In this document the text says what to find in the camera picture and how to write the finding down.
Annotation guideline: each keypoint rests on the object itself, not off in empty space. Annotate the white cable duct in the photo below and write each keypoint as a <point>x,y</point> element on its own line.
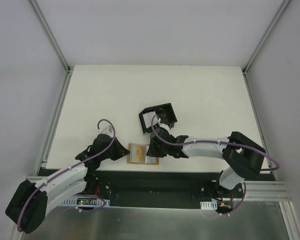
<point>78,201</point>
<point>209,205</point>

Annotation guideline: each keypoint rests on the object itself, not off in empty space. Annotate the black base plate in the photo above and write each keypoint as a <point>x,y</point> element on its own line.
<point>156,189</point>

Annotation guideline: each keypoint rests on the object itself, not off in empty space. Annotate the aluminium front cross rail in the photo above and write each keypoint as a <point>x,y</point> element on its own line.
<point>252,191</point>

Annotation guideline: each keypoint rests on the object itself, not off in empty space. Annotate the white cable duct right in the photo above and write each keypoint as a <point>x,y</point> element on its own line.
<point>209,205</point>

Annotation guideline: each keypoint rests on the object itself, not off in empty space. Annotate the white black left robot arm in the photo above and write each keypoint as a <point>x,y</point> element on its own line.
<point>33,200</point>

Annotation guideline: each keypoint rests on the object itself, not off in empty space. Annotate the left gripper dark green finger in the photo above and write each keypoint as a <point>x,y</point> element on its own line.
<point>115,155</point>
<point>121,147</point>

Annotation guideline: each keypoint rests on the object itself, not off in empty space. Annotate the black plastic card box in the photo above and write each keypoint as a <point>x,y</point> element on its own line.
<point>164,114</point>

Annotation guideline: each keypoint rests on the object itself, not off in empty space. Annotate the aluminium frame rail right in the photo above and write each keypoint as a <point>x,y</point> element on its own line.
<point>267,76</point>

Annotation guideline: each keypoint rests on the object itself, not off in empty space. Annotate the yellow leather card holder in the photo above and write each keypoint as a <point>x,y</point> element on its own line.
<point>148,160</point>

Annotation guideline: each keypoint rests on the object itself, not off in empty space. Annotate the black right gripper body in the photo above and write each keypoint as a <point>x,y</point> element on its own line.
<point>154,146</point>

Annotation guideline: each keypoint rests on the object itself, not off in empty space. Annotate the white cable duct left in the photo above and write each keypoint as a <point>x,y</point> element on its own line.
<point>78,201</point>

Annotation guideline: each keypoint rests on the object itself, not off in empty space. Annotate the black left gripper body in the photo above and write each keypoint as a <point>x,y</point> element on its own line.
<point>117,149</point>

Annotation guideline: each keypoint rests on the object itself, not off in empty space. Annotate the tan credit card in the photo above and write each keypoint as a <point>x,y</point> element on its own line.
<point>137,154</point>

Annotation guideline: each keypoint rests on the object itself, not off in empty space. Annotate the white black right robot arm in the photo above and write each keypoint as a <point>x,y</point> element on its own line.
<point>243,155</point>

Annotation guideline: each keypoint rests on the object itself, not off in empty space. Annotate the white cards in box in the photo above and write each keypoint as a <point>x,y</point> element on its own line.
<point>148,118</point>

